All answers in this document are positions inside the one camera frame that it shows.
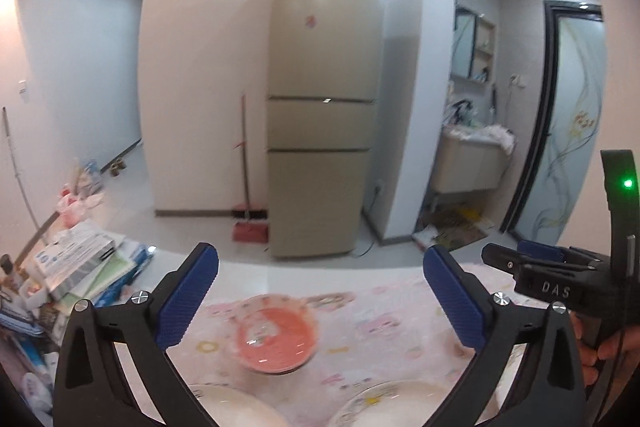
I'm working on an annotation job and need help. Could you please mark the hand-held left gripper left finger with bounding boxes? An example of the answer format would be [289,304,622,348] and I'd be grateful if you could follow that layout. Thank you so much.
[52,243,221,427]

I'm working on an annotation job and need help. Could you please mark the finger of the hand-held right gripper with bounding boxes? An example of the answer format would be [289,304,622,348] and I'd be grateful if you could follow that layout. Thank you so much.
[481,244,532,278]
[517,241,608,271]

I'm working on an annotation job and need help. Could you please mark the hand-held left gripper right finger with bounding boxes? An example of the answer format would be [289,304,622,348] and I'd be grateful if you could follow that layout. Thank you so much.
[422,244,586,427]

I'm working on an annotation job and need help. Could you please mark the pink rabbit print bowl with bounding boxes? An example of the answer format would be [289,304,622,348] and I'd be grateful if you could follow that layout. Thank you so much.
[235,294,319,375]

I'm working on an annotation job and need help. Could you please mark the white cat print plate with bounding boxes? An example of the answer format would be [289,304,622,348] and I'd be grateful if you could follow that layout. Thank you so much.
[330,379,503,427]

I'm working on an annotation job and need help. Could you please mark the person's right hand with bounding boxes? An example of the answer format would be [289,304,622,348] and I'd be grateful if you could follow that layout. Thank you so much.
[571,313,640,386]

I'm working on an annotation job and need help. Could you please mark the patterned floor mat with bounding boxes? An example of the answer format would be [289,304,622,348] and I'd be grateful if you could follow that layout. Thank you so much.
[415,204,493,250]

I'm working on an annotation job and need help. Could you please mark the red dustpan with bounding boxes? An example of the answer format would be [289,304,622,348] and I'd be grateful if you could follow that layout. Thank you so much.
[231,219,268,244]

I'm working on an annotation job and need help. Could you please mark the beige vanity sink cabinet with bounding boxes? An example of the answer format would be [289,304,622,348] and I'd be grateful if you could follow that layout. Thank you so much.
[432,127,513,195]

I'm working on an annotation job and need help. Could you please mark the pink cartoon print tablecloth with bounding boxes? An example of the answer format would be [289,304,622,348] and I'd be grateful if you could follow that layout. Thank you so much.
[112,277,556,427]

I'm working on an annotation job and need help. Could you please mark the pile of books and boxes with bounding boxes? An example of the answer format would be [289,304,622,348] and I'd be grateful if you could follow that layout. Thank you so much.
[0,217,156,408]

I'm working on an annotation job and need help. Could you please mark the white cloth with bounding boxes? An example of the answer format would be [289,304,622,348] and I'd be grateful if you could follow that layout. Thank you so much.
[457,123,516,152]

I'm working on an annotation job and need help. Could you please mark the white lettered plate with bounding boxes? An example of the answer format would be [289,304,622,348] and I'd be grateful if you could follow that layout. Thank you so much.
[187,382,286,427]

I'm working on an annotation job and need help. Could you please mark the pink plastic bag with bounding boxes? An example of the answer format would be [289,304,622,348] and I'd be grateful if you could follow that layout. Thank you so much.
[56,189,103,228]

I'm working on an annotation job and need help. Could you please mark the black framed frosted glass door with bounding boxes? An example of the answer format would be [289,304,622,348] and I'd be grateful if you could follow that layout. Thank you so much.
[500,1,608,240]

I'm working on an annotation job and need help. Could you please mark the black sink faucet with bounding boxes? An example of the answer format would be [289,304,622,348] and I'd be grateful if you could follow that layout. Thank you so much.
[447,99,476,128]

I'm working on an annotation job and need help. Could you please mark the blue and white packet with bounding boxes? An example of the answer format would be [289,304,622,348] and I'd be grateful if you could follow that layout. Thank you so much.
[82,162,104,194]

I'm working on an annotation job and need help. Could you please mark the bathroom mirror cabinet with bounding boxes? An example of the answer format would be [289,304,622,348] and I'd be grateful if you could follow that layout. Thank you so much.
[451,4,497,84]

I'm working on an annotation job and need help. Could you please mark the beige three-door refrigerator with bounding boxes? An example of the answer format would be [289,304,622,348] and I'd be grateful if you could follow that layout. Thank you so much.
[265,0,387,260]

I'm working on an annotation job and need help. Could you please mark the refrigerator power cable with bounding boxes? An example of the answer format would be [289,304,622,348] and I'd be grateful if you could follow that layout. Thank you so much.
[361,184,384,254]

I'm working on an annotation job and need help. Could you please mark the wooden handled broom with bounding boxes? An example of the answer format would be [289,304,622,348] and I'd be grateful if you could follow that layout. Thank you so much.
[232,93,266,220]

